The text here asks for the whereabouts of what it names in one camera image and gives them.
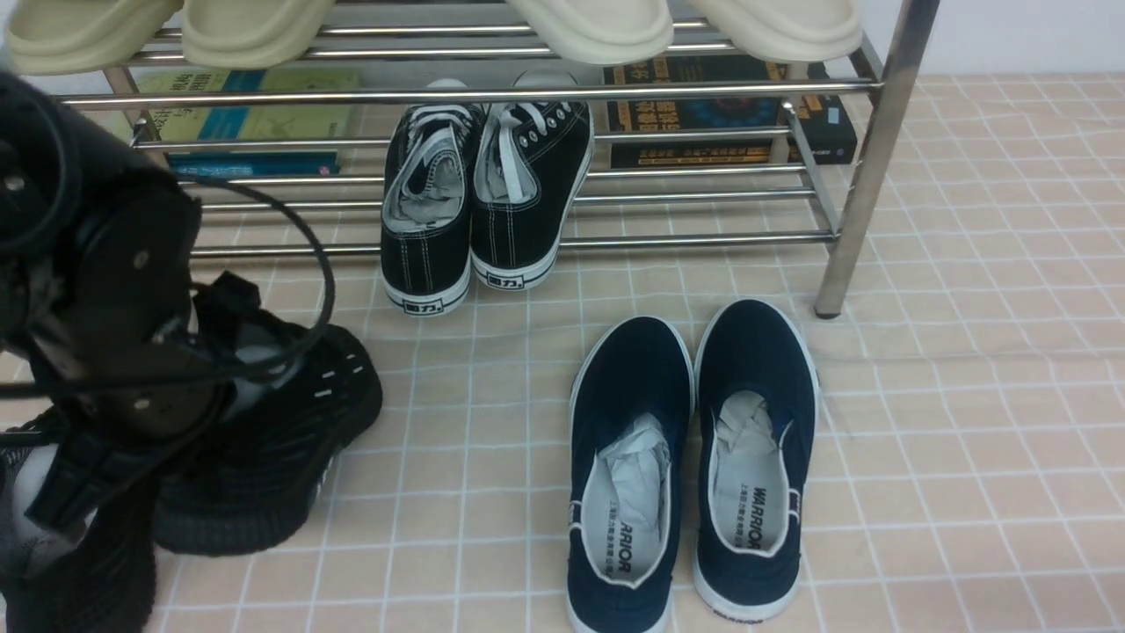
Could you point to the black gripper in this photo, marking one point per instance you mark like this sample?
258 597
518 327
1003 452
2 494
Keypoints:
138 376

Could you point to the black knit sneaker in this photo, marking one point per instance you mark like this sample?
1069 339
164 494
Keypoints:
99 575
251 481

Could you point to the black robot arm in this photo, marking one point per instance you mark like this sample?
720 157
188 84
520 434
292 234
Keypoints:
84 213

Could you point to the stainless steel shoe rack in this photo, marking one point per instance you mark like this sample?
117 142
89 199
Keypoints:
888 86

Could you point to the green and blue book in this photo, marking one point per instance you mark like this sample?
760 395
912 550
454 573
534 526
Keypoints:
253 123

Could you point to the black canvas sneaker left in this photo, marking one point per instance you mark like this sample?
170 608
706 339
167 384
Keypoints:
425 212

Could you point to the black canvas sneaker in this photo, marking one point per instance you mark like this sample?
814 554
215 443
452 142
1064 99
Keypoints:
531 162
425 212

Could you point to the beige slipper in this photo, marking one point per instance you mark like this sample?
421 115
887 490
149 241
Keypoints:
250 34
53 38

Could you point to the beige slipper far left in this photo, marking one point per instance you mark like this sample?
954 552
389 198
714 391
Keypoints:
53 38

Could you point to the black canvas sneaker right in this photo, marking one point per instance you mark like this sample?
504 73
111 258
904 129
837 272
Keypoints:
531 162

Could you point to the navy slip-on shoe left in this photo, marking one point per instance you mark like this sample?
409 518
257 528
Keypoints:
630 410

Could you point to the navy slip-on shoe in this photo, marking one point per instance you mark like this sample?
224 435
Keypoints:
758 398
630 410

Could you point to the cream slipper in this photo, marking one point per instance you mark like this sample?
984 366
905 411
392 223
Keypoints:
787 31
600 33

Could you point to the navy slip-on shoe right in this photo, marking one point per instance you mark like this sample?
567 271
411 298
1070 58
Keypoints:
758 398

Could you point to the cream slipper far right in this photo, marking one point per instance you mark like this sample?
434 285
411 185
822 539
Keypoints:
787 31

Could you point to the black book with orange text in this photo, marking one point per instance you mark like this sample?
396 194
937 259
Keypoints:
696 123

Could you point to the checkered beige tablecloth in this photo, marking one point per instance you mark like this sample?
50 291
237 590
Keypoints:
967 474

